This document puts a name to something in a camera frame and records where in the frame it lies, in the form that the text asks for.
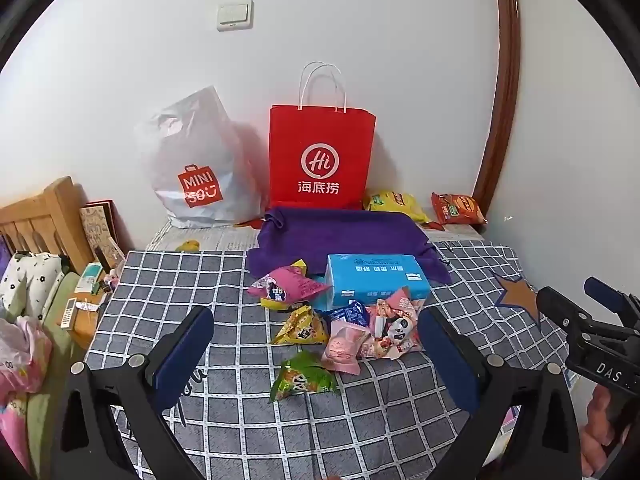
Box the magenta yellow snack packet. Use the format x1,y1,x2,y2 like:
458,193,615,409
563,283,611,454
247,259,333,312

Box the white flower print pillow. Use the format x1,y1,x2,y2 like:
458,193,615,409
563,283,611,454
0,252,68,318

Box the pink plastic bag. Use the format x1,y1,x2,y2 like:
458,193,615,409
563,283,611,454
0,317,53,406

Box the panda print snack packet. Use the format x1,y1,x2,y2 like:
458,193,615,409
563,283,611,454
385,314,420,348

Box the cardboard boxes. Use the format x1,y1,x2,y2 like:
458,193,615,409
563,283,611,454
0,176,96,276

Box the white remote control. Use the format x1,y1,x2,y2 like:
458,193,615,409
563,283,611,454
60,297,80,329

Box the yellow triangular snack packet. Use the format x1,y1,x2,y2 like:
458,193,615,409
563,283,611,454
270,305,331,346

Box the purple towel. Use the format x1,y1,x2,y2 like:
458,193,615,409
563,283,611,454
247,206,453,286

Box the small blue snack packet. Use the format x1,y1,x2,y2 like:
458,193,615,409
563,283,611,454
325,305,357,333
351,300,372,330

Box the person's right hand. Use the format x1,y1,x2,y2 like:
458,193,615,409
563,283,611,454
581,385,632,479

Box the teal white small box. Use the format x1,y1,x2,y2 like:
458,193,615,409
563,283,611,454
75,262,103,293

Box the grey checked blanket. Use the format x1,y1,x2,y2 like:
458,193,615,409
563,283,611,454
85,240,576,480

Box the wooden nightstand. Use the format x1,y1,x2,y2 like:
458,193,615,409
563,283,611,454
65,265,113,351

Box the blue tissue pack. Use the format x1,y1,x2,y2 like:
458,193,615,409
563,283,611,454
324,253,432,311

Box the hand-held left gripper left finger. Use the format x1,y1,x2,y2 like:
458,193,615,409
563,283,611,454
50,305,216,480

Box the red paper carrier bag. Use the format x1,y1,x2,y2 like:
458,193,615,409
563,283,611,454
268,61,377,211

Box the green cushion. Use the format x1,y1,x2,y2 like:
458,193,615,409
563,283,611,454
40,270,83,351

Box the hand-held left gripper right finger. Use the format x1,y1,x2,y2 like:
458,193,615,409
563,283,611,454
417,305,583,480

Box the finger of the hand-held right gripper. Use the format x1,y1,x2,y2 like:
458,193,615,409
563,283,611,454
584,276,640,328
536,286,597,342

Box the white plastic shopping bag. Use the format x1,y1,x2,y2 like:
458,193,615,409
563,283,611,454
134,85,268,231

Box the white red snack packet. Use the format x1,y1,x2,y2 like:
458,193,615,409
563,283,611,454
360,335,421,359

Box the green snack packet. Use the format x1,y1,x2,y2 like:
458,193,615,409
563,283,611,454
270,350,340,403

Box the small red snack packet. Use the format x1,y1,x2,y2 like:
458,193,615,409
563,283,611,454
370,305,396,336

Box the pink pastry packet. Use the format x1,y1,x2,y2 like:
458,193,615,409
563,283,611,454
320,321,373,375

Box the white wall light switch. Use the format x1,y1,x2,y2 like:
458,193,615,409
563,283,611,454
216,2,254,32

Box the white printed sheet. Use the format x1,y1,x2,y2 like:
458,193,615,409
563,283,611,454
147,220,486,253

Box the orange chip bag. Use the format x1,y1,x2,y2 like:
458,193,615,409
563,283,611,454
431,191,488,226

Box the brown wooden door frame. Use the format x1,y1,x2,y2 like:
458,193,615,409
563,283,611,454
472,0,522,206

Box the pink triangular snack packet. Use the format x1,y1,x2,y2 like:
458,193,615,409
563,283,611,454
382,287,427,321

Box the yellow chip bag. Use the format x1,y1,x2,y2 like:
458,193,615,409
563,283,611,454
363,190,431,224

